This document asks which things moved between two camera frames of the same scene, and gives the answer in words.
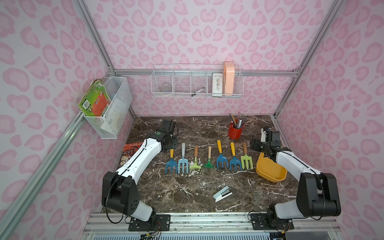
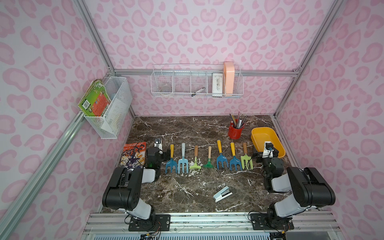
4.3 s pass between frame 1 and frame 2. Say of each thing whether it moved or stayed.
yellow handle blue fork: stayed
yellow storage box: moved
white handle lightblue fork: stayed
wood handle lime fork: stayed
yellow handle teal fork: stayed
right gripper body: moved
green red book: stayed
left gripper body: moved
